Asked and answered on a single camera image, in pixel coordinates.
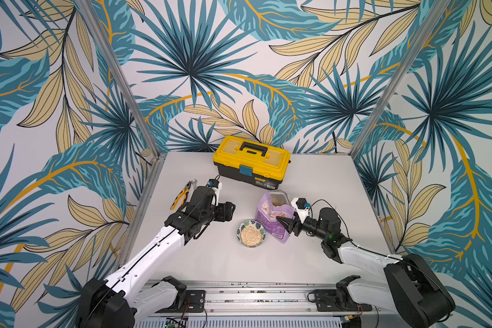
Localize yellow black toolbox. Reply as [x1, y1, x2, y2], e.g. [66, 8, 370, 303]
[213, 136, 291, 190]

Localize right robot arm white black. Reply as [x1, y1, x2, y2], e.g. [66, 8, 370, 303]
[277, 207, 456, 327]

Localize yellow black pliers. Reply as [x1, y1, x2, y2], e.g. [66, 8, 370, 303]
[170, 180, 193, 210]

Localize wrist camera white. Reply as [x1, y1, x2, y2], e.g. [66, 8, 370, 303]
[291, 198, 312, 222]
[206, 178, 222, 200]

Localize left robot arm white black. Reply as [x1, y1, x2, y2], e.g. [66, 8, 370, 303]
[75, 179, 236, 327]

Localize purple oats bag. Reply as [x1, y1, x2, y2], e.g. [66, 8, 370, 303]
[255, 189, 295, 243]

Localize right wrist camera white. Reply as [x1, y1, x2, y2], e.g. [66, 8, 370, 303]
[291, 198, 312, 222]

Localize oats in bowl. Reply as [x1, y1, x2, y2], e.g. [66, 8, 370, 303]
[241, 226, 262, 247]

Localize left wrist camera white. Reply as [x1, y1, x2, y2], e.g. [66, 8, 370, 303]
[206, 178, 222, 200]

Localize green leaf pattern bowl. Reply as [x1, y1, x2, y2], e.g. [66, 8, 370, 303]
[236, 220, 266, 248]

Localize aluminium rail frame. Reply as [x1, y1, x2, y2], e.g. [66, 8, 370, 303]
[81, 280, 431, 328]

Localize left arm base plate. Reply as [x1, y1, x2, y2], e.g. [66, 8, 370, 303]
[157, 290, 206, 314]

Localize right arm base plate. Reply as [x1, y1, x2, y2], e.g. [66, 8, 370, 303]
[306, 289, 373, 314]

